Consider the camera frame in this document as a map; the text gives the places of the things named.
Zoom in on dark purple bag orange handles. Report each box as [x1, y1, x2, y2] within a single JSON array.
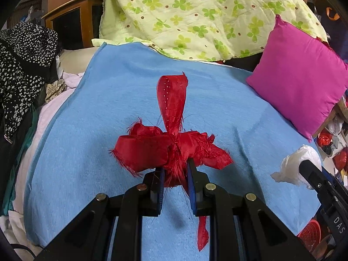
[[315, 0, 346, 55]]

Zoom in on light blue blanket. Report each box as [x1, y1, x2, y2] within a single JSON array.
[[24, 42, 323, 261]]

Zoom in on black white dotted garment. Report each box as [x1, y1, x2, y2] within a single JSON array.
[[0, 23, 59, 138]]

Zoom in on red ribbon bow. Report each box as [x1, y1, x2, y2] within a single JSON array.
[[109, 72, 234, 252]]

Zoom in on cream pillow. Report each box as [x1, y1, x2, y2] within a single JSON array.
[[58, 47, 98, 74]]

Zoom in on wooden cabinet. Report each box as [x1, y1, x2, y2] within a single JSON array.
[[41, 0, 105, 51]]

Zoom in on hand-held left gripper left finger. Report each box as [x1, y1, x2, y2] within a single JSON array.
[[35, 167, 166, 261]]

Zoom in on red plastic bag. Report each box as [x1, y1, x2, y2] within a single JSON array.
[[318, 132, 334, 148]]

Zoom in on magenta pillow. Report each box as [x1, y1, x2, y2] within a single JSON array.
[[246, 14, 348, 142]]

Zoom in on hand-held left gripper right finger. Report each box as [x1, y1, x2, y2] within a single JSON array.
[[187, 159, 316, 261]]

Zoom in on wooden bench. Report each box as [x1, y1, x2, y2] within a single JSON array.
[[313, 98, 348, 139]]

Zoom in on teal cloth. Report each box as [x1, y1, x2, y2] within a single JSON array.
[[1, 109, 41, 214]]

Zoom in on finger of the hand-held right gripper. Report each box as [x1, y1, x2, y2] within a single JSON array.
[[299, 160, 338, 210]]

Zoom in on green clover print quilt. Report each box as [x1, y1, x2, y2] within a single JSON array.
[[91, 0, 328, 62]]

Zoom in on white bag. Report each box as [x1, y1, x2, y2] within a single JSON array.
[[270, 145, 323, 190]]

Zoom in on black cable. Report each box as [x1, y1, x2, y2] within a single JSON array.
[[11, 246, 39, 259]]

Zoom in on red plastic basket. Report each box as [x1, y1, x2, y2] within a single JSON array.
[[298, 220, 331, 252]]

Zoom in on floral cloth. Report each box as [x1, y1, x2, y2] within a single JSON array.
[[45, 80, 67, 102]]

